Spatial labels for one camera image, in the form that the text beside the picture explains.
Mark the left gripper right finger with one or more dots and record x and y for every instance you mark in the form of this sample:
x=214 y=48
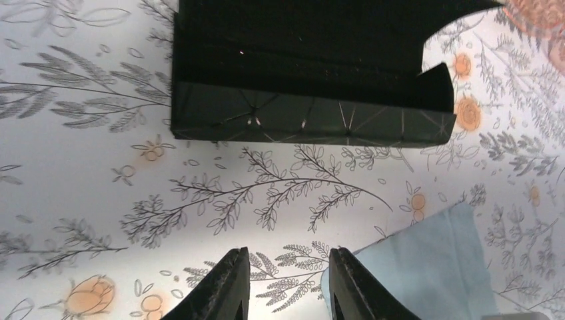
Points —
x=354 y=293

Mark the floral table mat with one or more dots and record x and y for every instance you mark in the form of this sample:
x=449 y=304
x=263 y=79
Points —
x=105 y=215

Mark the black glasses case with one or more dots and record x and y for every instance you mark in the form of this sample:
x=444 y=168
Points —
x=321 y=72

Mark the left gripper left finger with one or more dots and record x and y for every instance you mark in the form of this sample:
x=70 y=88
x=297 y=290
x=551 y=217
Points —
x=223 y=293

